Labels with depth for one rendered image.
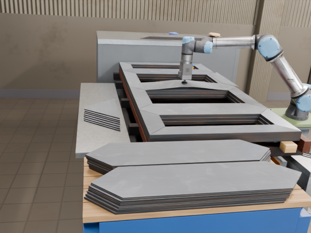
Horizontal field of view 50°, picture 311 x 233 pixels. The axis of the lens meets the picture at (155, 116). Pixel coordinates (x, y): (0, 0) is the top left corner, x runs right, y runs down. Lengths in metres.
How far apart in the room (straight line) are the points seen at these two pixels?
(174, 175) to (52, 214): 1.40
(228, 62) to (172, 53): 0.55
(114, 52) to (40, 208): 1.40
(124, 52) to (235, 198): 2.04
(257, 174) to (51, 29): 3.74
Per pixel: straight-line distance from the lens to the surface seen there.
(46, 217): 2.42
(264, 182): 1.23
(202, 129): 1.55
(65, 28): 4.57
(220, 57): 3.17
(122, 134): 1.72
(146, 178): 1.15
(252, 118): 1.86
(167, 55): 3.01
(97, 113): 1.91
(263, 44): 2.10
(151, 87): 2.16
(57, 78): 4.70
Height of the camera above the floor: 1.45
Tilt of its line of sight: 21 degrees down
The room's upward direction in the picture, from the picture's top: 4 degrees clockwise
